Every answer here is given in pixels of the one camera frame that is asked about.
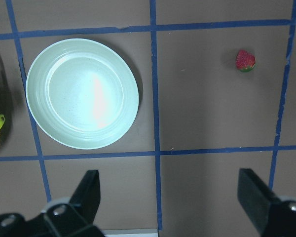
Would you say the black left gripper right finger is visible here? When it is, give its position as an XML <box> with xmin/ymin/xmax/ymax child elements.
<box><xmin>237</xmin><ymin>168</ymin><xmax>280</xmax><ymax>235</ymax></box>

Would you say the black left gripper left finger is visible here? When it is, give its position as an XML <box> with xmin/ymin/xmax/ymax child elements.
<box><xmin>69</xmin><ymin>170</ymin><xmax>101</xmax><ymax>224</ymax></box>

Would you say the pale green plate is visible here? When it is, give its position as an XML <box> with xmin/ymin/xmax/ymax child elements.
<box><xmin>26</xmin><ymin>39</ymin><xmax>139</xmax><ymax>150</ymax></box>

